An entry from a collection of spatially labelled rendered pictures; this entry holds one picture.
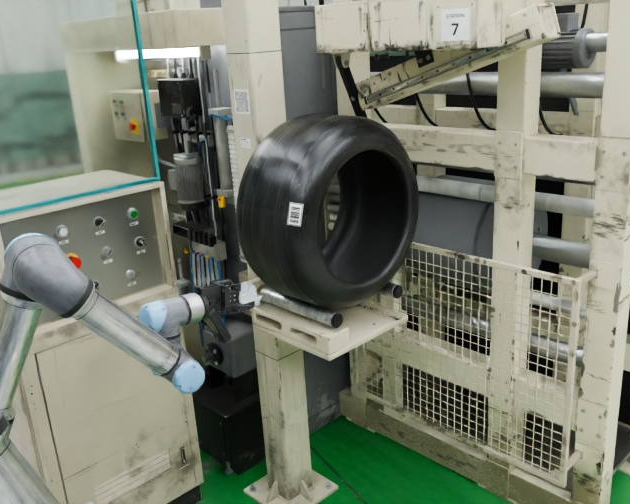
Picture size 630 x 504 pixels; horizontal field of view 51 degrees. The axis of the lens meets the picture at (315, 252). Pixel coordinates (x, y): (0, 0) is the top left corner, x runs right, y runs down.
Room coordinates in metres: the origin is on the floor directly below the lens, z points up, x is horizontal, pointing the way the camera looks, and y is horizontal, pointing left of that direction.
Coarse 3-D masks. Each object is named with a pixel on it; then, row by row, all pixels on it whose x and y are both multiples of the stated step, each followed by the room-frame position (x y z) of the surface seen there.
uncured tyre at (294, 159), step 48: (288, 144) 1.82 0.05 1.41; (336, 144) 1.78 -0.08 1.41; (384, 144) 1.90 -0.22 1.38; (240, 192) 1.84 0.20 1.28; (288, 192) 1.71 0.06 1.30; (384, 192) 2.15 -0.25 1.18; (240, 240) 1.83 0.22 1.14; (288, 240) 1.68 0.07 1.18; (336, 240) 2.14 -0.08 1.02; (384, 240) 2.09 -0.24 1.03; (288, 288) 1.76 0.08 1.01; (336, 288) 1.75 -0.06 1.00
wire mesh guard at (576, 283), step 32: (448, 256) 2.02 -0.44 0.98; (448, 288) 2.03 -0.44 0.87; (576, 288) 1.70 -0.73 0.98; (480, 320) 1.94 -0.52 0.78; (512, 320) 1.85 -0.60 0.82; (576, 320) 1.70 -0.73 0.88; (352, 352) 2.36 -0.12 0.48; (544, 384) 1.77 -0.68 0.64; (416, 416) 2.12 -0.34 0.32; (480, 448) 1.92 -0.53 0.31
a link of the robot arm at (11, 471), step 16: (0, 416) 0.73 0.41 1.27; (0, 432) 0.71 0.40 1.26; (0, 448) 0.71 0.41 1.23; (16, 448) 0.73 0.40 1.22; (0, 464) 0.70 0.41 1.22; (16, 464) 0.71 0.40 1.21; (0, 480) 0.69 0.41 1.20; (16, 480) 0.70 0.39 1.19; (32, 480) 0.72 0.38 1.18; (0, 496) 0.68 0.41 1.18; (16, 496) 0.69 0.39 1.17; (32, 496) 0.70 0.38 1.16; (48, 496) 0.72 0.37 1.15
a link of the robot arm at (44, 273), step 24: (24, 264) 1.26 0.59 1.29; (48, 264) 1.26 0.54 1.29; (72, 264) 1.29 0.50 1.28; (24, 288) 1.25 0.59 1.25; (48, 288) 1.23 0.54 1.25; (72, 288) 1.24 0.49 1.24; (72, 312) 1.24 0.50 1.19; (96, 312) 1.27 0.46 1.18; (120, 312) 1.31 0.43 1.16; (120, 336) 1.29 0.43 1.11; (144, 336) 1.32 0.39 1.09; (144, 360) 1.32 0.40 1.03; (168, 360) 1.34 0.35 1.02; (192, 360) 1.37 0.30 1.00; (192, 384) 1.34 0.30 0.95
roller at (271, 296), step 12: (264, 288) 1.99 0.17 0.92; (264, 300) 1.97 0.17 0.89; (276, 300) 1.92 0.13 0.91; (288, 300) 1.89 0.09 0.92; (300, 300) 1.87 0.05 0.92; (300, 312) 1.84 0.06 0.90; (312, 312) 1.80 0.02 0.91; (324, 312) 1.78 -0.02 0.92; (336, 312) 1.77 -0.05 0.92; (336, 324) 1.75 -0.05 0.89
